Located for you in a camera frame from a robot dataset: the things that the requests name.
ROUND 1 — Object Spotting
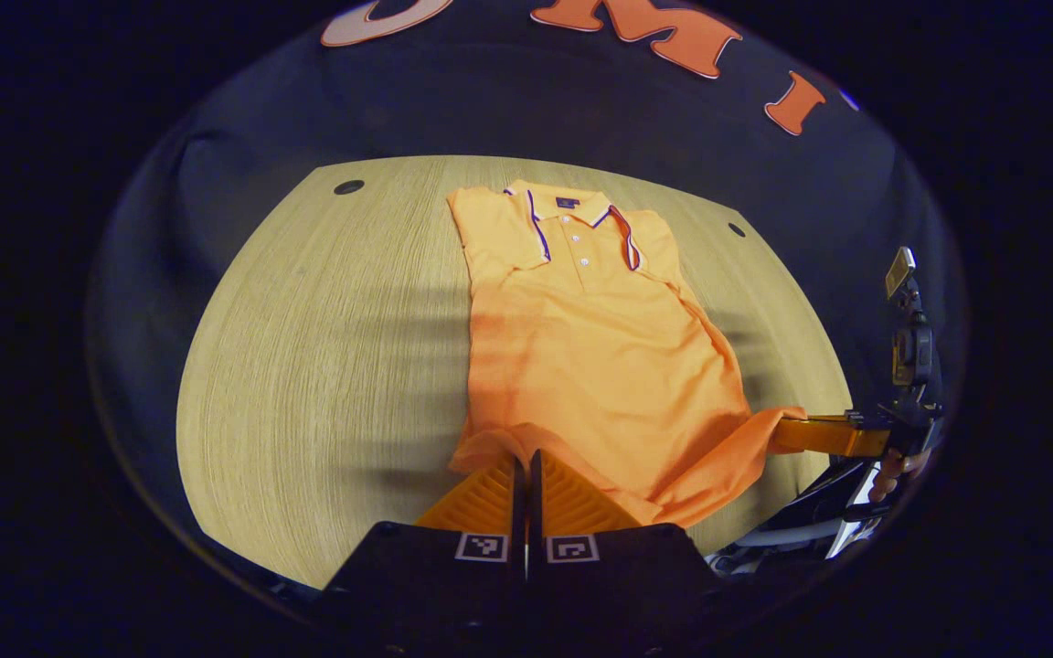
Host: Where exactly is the orange polo T-shirt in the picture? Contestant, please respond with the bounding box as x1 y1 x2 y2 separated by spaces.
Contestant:
447 180 809 529

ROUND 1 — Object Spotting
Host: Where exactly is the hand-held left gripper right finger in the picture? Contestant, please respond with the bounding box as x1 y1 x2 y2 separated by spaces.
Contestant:
527 448 730 642

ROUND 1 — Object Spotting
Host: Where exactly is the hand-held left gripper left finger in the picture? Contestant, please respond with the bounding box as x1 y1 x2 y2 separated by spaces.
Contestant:
319 452 528 642

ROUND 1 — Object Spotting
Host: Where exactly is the black backdrop cloth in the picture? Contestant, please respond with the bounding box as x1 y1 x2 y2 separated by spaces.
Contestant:
86 0 968 595

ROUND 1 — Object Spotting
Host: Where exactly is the black and white object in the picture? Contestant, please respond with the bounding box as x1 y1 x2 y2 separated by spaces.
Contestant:
705 457 889 575

